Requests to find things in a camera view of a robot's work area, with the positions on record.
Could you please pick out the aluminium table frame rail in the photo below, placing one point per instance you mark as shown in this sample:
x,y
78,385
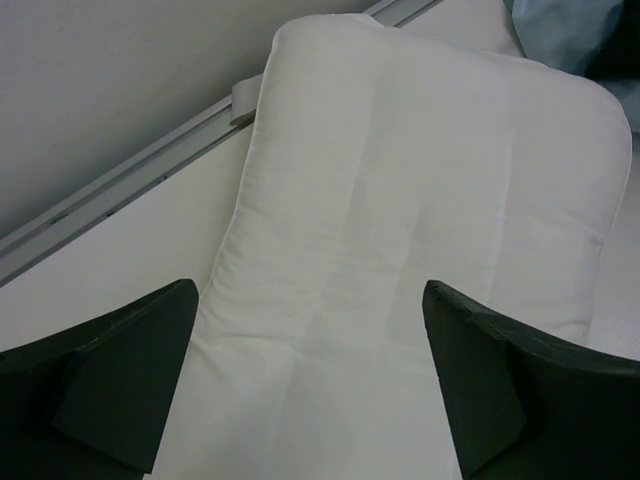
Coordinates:
x,y
41,237

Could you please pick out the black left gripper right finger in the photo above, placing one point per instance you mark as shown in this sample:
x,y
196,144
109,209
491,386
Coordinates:
x,y
525,404

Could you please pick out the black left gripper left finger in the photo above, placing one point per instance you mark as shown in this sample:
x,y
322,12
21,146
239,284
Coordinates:
x,y
92,401

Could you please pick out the light blue green pillowcase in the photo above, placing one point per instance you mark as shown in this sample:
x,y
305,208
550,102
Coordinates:
x,y
598,40

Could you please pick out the white pillow yellow underside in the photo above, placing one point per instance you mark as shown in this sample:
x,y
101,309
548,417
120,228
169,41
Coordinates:
x,y
379,161

